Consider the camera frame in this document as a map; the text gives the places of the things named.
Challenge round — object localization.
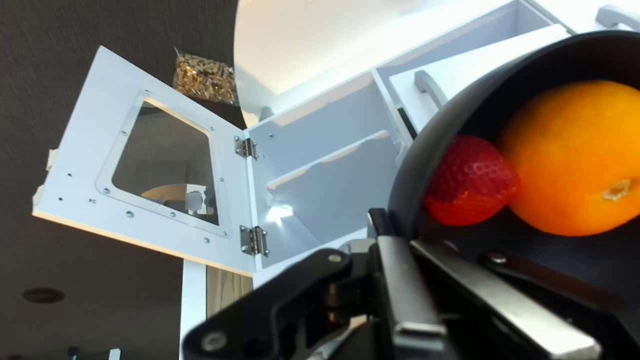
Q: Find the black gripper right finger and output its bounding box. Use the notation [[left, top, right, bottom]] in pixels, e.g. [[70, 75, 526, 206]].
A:
[[411, 242, 601, 360]]

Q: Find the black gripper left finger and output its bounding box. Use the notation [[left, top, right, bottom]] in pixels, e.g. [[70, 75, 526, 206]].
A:
[[368, 208, 448, 360]]

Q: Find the black bowl with fruit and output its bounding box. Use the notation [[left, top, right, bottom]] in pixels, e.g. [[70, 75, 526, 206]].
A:
[[388, 29, 640, 282]]

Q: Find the oven door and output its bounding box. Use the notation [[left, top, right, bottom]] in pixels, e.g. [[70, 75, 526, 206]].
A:
[[31, 48, 256, 276]]

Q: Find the white toy kitchen cabinet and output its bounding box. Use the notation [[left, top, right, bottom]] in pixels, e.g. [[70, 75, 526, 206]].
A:
[[246, 0, 640, 282]]

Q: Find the red toy strawberry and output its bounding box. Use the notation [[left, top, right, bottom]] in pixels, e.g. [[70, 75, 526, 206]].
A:
[[421, 135, 520, 225]]

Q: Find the orange toy fruit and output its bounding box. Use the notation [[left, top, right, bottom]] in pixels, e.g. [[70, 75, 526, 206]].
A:
[[500, 80, 640, 235]]

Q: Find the bag of granola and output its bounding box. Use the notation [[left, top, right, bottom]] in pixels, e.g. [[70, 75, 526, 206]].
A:
[[172, 49, 237, 103]]

